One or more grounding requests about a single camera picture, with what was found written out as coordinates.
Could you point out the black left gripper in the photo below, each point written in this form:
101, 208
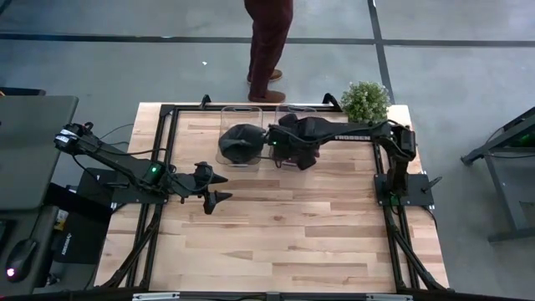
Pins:
200, 184

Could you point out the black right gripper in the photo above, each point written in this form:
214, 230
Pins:
289, 154

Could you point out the black cap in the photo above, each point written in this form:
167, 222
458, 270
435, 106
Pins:
240, 144

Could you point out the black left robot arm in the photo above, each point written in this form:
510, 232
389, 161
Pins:
121, 161

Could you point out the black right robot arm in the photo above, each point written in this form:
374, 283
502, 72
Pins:
355, 134

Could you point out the clear plastic bin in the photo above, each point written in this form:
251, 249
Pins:
297, 110
240, 115

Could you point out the small green potted plant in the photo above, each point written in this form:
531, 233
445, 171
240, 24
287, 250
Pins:
365, 102

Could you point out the person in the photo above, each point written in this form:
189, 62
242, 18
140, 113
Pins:
267, 46

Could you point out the dark operator desk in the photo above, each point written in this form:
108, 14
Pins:
25, 226

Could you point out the black side stand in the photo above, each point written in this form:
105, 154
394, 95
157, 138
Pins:
501, 184

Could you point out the black computer mouse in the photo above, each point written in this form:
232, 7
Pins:
20, 259

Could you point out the black metal table frame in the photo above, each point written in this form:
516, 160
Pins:
146, 234

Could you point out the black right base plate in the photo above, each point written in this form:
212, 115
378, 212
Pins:
418, 190

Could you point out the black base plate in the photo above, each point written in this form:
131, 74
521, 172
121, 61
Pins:
418, 190
100, 188

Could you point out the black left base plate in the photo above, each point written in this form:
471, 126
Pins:
100, 188

